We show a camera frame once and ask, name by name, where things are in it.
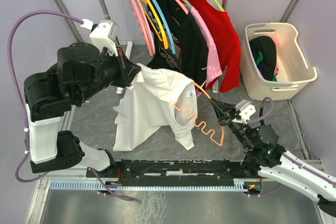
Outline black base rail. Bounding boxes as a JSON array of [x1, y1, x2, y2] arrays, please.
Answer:
[[86, 159, 263, 195]]

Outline white t shirt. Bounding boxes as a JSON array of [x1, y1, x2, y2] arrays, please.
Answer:
[[113, 65, 197, 152]]

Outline pink t shirt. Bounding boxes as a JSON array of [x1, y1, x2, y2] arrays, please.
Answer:
[[190, 7, 223, 89]]

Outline red t shirt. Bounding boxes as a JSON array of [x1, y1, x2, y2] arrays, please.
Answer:
[[188, 0, 242, 92]]

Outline dark clothes in basket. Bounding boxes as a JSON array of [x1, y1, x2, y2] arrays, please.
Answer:
[[249, 36, 277, 82]]

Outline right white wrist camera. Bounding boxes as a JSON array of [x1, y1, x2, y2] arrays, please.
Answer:
[[233, 100, 256, 124]]

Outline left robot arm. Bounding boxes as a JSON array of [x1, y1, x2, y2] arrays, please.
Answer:
[[24, 42, 141, 177]]

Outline blue hanger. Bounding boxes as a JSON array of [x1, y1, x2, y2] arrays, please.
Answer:
[[146, 0, 176, 55]]

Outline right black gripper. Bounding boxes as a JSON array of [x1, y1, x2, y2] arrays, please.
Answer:
[[208, 98, 254, 150]]

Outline yellow hanger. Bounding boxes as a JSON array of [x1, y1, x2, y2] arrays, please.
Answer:
[[141, 0, 169, 49]]

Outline black t shirt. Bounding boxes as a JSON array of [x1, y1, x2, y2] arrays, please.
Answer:
[[147, 0, 208, 84]]

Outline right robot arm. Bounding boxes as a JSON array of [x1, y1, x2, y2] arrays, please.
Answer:
[[210, 97, 335, 217]]

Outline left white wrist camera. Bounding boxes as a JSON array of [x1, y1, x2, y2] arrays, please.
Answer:
[[80, 19, 119, 56]]

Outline cream laundry basket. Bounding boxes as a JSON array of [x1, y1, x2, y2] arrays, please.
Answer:
[[240, 23, 318, 101]]

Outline pink wavy hanger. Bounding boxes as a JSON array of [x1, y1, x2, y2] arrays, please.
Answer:
[[128, 0, 155, 56]]

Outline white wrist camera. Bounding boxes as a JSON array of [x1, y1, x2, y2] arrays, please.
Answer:
[[233, 100, 256, 124], [80, 19, 119, 56]]

